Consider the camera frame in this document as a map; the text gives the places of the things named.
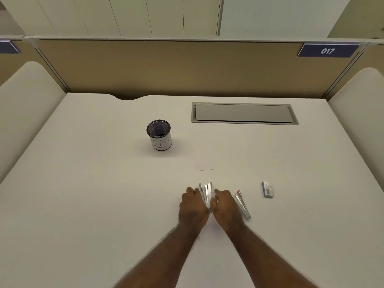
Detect person's right hand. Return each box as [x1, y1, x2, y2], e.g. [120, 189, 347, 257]
[211, 188, 247, 236]

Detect person's left hand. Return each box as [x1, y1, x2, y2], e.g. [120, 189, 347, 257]
[178, 186, 210, 235]

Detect pink metal stapler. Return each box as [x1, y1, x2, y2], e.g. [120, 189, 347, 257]
[234, 190, 252, 220]

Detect white metal stapler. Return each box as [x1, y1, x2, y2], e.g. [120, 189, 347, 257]
[198, 182, 214, 211]

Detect small box of staples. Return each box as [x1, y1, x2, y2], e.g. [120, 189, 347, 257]
[261, 181, 275, 199]

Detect white paper sheet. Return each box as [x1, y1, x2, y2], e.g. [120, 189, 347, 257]
[194, 152, 215, 172]

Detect person's right forearm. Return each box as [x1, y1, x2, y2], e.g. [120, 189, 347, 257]
[223, 222, 318, 288]

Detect person's left forearm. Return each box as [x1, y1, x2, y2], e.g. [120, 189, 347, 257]
[114, 222, 208, 288]

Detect black mesh pen holder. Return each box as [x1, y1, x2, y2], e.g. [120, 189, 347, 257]
[146, 119, 174, 152]

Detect long beige partition panel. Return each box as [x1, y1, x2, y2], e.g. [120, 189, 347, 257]
[22, 36, 370, 101]

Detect white curved desk divider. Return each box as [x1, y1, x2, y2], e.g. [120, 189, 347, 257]
[0, 61, 66, 183]
[327, 67, 384, 192]

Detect blue number sign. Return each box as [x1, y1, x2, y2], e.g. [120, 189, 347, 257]
[297, 42, 360, 58]
[0, 40, 21, 54]

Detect beige side partition panel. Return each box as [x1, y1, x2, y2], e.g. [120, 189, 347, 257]
[325, 40, 384, 99]
[0, 37, 70, 93]

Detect white tall cabinet row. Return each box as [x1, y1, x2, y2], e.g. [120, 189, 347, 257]
[0, 0, 225, 38]

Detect grey desk cable hatch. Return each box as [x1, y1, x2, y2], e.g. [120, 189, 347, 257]
[191, 102, 300, 126]

